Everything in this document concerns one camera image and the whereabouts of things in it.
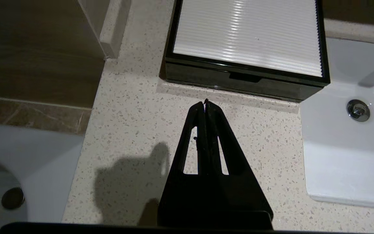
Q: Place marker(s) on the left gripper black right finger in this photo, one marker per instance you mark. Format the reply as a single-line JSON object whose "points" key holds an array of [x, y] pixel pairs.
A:
{"points": [[239, 201]]}

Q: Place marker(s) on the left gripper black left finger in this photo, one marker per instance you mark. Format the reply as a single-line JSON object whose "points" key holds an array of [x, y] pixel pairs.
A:
{"points": [[180, 198]]}

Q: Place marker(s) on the black glossy drawer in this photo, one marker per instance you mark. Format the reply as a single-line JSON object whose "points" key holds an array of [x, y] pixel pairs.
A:
{"points": [[200, 79]]}

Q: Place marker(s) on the black box with white lid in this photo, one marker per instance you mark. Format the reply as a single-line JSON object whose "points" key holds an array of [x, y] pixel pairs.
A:
{"points": [[248, 32]]}

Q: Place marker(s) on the white rectangular sink basin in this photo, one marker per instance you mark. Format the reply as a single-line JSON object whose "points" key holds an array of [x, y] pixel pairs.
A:
{"points": [[346, 162]]}

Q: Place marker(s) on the white ceramic bathroom fixture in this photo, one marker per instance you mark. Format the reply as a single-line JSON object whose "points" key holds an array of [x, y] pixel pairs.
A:
{"points": [[44, 156]]}

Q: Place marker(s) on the chrome sink drain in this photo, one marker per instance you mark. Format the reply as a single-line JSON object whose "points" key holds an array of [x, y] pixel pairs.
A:
{"points": [[358, 110]]}

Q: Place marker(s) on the dark round knob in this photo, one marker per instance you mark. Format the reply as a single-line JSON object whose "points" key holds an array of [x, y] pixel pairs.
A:
{"points": [[12, 198]]}

